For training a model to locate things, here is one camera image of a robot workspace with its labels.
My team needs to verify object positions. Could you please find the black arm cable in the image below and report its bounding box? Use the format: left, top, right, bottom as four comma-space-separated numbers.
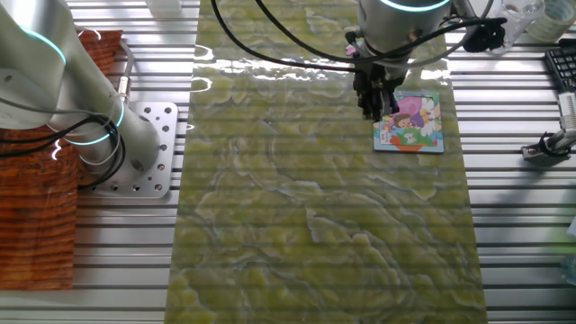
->
255, 0, 508, 64
210, 0, 364, 73

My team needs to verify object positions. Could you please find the black keyboard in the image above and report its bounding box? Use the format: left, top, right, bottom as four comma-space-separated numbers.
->
544, 39, 576, 94

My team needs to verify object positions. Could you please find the green marble pattern mat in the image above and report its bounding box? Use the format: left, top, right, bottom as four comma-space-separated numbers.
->
164, 0, 490, 324

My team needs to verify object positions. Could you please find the brown wood grain sheet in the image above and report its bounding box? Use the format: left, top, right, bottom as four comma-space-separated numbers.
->
0, 29, 123, 292

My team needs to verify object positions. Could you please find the clear tape roll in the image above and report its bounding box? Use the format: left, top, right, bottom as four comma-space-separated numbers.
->
525, 0, 576, 44

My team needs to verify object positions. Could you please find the white block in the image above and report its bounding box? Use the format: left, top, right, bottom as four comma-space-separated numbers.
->
144, 0, 184, 13

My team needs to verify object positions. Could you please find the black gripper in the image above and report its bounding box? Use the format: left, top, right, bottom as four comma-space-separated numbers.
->
352, 61, 407, 122

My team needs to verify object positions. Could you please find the silver depth camera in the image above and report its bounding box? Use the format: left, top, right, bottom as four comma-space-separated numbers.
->
556, 92, 576, 131

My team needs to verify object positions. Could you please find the butterfly girl puzzle board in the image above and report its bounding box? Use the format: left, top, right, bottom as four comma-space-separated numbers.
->
372, 89, 446, 155

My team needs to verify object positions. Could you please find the camera mount with black strap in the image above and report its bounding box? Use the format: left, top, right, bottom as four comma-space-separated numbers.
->
520, 128, 576, 162

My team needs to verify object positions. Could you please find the clear glass cup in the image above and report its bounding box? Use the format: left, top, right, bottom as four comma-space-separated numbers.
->
488, 0, 546, 56

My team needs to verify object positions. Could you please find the silver robot mounting plate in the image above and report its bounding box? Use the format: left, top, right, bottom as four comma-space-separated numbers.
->
89, 101, 180, 199

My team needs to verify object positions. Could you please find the white paper sheet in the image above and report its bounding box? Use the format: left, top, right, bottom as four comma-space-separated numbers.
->
472, 0, 499, 20

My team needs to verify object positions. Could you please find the grey cable with metal connector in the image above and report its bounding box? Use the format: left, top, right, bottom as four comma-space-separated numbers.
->
117, 39, 135, 105

